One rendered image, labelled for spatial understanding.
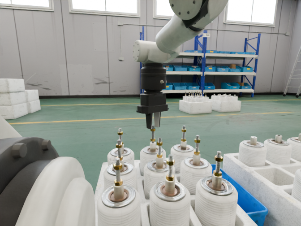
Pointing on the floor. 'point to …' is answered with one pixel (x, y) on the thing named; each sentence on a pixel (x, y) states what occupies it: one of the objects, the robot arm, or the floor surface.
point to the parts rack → (211, 71)
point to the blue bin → (247, 200)
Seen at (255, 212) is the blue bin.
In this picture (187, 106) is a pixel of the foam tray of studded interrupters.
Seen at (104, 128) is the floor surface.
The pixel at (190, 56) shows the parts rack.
